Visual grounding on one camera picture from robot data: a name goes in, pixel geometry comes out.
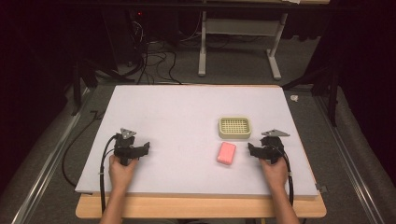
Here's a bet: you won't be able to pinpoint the tangle of black cables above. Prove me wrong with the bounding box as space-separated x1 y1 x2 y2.
125 18 206 86

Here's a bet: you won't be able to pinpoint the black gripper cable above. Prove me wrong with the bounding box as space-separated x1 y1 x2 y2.
274 143 295 207
98 133 120 216

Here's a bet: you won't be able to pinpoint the pink soap bar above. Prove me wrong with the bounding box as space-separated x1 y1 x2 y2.
216 141 237 166

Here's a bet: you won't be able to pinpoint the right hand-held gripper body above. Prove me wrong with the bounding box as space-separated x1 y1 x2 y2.
259 128 291 165

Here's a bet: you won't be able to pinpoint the white metal desk frame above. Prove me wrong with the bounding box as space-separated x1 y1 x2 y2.
197 8 290 81

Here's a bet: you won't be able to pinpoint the black stand legs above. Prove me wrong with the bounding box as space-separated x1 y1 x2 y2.
70 58 136 118
281 65 341 128

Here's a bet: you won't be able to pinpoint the person's right hand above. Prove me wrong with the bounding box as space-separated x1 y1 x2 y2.
259 156 290 192

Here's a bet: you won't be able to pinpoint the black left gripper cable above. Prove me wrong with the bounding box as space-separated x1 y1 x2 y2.
98 133 120 216

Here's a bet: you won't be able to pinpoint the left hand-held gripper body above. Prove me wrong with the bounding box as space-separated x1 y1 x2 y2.
113 127 142 166

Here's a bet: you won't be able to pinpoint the black floor cable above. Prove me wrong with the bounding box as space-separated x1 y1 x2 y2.
61 109 106 189

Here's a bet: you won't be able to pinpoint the dark computer tower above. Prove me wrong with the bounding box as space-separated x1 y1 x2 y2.
122 8 149 67

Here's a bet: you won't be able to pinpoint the metal floor rail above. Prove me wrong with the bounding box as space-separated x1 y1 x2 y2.
313 92 386 224
10 87 97 224

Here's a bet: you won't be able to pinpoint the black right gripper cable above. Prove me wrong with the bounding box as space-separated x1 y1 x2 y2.
274 143 295 207

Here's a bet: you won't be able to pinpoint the white foam board mat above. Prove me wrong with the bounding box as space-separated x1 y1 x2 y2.
75 84 319 201

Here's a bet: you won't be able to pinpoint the cream soap dish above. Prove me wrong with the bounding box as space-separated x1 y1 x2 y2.
217 116 253 140

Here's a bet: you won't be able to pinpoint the person's left hand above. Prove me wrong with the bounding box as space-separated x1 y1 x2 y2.
107 154 140 194

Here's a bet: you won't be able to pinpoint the wooden table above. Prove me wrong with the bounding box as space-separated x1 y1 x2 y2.
75 83 328 219

